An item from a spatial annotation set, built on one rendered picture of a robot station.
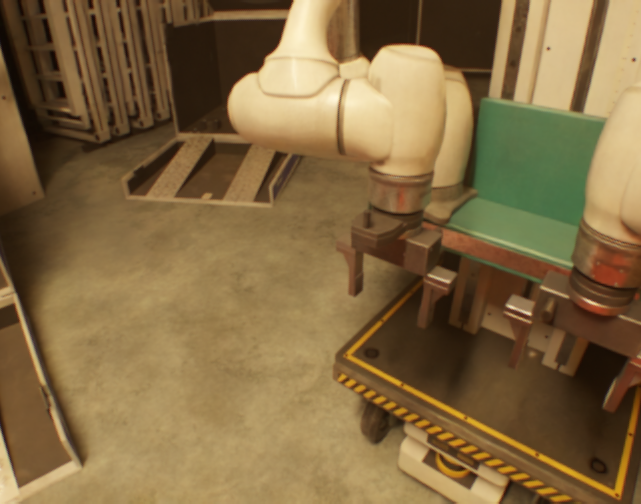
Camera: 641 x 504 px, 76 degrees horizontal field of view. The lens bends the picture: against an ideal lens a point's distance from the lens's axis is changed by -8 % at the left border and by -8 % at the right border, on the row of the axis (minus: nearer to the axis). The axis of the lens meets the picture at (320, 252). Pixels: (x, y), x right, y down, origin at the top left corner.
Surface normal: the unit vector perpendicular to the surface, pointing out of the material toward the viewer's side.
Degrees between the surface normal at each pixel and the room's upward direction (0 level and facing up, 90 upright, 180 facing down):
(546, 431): 0
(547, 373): 0
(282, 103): 65
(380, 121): 87
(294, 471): 0
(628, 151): 86
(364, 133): 92
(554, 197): 90
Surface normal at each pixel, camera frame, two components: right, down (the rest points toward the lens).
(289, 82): -0.22, 0.04
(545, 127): -0.62, 0.41
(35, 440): 0.01, -0.84
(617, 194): -0.85, 0.34
